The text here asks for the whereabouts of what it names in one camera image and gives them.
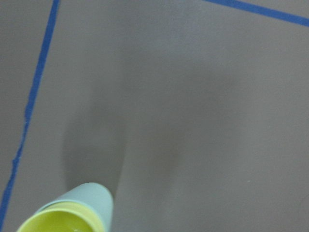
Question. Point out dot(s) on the yellow plastic cup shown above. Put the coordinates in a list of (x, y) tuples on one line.
[(63, 217)]

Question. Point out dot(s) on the light green plastic cup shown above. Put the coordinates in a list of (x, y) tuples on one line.
[(92, 195)]

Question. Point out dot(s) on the long blue tape strip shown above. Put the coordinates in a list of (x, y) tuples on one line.
[(36, 81)]

